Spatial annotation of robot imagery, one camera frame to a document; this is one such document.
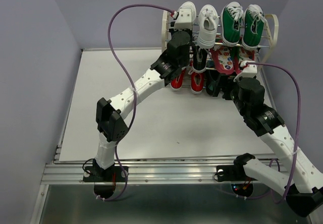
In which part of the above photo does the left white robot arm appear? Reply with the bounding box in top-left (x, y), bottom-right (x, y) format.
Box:
top-left (82, 30), bottom-right (192, 182)

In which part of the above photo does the aluminium mounting rail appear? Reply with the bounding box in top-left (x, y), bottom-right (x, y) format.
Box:
top-left (41, 155), bottom-right (307, 184)

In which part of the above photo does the white sneaker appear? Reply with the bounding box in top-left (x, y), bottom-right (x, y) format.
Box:
top-left (179, 1), bottom-right (196, 21)
top-left (197, 5), bottom-right (219, 49)

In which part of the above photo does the right pink patterned slipper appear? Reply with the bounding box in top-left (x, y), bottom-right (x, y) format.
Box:
top-left (238, 47), bottom-right (255, 64)

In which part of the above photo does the left pink patterned slipper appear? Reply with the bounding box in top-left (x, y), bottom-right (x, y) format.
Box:
top-left (210, 38), bottom-right (235, 75)

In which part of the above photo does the left dark green shoe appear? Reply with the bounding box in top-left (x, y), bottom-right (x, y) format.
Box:
top-left (205, 70), bottom-right (220, 97)

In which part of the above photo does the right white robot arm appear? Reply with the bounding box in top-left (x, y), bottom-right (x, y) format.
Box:
top-left (214, 77), bottom-right (322, 217)

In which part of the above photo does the black canvas sneaker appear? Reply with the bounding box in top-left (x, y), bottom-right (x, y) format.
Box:
top-left (192, 45), bottom-right (207, 74)

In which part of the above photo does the pink patterned slipper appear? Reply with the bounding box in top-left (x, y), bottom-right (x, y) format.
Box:
top-left (210, 38), bottom-right (235, 75)
top-left (238, 47), bottom-right (255, 64)

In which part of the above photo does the red canvas sneaker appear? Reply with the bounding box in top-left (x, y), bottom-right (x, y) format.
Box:
top-left (171, 68), bottom-right (186, 91)
top-left (190, 71), bottom-right (204, 94)

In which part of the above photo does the left green canvas sneaker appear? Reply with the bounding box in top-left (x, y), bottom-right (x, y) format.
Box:
top-left (221, 2), bottom-right (244, 47)

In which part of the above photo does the white metal shoe shelf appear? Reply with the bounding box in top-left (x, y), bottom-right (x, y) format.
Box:
top-left (160, 8), bottom-right (280, 88)

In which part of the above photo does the right green canvas sneaker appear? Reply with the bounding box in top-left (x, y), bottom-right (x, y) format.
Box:
top-left (242, 4), bottom-right (266, 50)

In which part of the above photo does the green canvas sneaker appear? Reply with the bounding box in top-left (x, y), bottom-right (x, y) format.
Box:
top-left (242, 4), bottom-right (266, 50)
top-left (221, 2), bottom-right (244, 47)

